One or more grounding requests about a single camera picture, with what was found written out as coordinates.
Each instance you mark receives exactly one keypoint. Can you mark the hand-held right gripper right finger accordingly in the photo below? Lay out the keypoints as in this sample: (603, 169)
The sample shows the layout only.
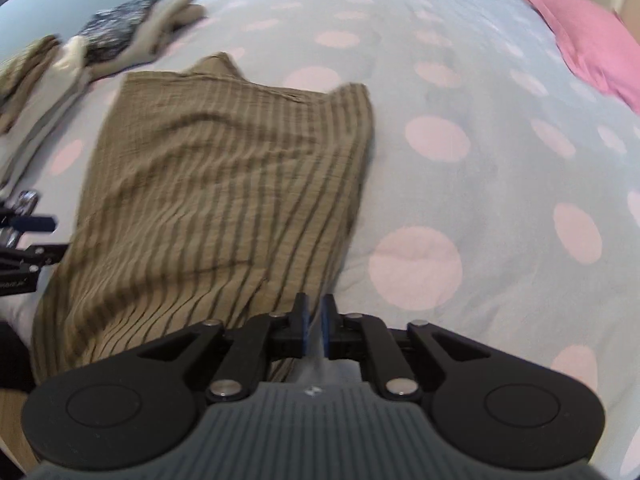
(328, 327)

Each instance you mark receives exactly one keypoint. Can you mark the white folded cloth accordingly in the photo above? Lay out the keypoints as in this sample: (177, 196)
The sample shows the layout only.
(55, 90)

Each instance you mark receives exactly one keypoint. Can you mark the polka dot bed sheet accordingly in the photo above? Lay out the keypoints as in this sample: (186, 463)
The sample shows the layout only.
(475, 85)

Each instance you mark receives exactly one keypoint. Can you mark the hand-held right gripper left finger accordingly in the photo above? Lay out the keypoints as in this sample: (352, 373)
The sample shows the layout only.
(303, 327)

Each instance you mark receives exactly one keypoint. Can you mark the pink pillow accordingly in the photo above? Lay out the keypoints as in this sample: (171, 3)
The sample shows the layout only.
(590, 40)

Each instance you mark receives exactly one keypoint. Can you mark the brown striped folded cloth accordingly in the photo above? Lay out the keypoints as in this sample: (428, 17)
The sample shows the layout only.
(25, 77)

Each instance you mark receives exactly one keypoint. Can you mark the beige folded cloth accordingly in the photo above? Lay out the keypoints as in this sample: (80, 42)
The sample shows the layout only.
(160, 30)

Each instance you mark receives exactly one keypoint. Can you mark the dark patterned cloth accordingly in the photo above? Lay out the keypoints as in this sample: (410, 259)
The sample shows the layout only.
(117, 25)

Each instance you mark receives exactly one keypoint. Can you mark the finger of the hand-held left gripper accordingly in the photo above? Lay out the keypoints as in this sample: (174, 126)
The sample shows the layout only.
(45, 254)
(32, 223)

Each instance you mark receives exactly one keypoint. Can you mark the brown striped pants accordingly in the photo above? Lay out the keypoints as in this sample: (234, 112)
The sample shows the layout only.
(200, 185)

